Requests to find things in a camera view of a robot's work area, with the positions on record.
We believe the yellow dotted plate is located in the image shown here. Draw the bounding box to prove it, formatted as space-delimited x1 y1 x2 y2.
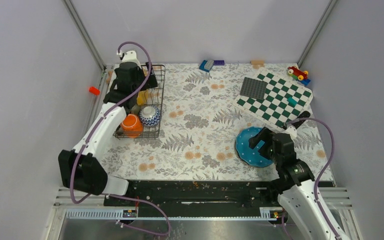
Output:
136 90 150 106

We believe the blue dotted plate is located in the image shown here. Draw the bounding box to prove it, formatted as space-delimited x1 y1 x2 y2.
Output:
235 126 273 168

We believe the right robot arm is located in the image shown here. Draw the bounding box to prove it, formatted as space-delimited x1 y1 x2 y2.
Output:
248 127 349 240

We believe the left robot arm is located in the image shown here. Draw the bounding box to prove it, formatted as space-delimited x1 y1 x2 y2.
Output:
57 61 157 206

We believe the beige small cup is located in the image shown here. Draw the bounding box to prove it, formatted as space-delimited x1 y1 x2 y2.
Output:
130 104 142 116

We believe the green white checkerboard mat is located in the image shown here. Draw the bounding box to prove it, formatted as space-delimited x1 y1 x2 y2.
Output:
234 68 314 131

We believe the teal small block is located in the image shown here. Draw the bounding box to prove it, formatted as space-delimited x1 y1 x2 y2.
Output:
287 97 297 107

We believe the blue white patterned bowl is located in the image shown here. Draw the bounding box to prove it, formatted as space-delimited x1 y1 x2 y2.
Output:
139 105 161 127

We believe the grey lego baseplate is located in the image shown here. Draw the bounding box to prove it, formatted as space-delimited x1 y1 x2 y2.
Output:
239 77 268 100

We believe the orange cup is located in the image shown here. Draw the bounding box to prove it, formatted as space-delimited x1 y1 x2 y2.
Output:
120 114 144 138

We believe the floral table mat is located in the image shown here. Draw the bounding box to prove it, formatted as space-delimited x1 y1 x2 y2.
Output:
84 62 335 182

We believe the colourful toy car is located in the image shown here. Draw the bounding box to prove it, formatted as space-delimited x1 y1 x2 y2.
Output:
287 66 311 86

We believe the tan wooden block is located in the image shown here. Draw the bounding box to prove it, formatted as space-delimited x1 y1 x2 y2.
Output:
250 59 265 66

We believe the blue grey lego brick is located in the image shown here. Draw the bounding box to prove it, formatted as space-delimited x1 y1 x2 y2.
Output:
199 59 214 73

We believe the purple lego brick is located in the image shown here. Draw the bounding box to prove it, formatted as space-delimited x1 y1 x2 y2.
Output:
213 60 225 66

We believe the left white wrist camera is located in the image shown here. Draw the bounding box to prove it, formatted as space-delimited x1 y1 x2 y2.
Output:
118 50 141 69

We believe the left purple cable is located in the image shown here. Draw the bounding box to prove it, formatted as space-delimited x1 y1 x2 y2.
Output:
69 41 172 237

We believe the purple cable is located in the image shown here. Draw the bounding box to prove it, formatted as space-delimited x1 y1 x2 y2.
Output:
69 41 172 237
283 117 344 240

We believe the orange red wall button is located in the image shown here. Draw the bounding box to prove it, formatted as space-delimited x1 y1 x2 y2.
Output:
88 86 101 96

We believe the black wire dish rack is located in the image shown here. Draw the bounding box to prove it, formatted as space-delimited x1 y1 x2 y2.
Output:
113 64 166 139

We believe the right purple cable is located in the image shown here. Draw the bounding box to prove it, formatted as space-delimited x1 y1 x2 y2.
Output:
283 117 344 240

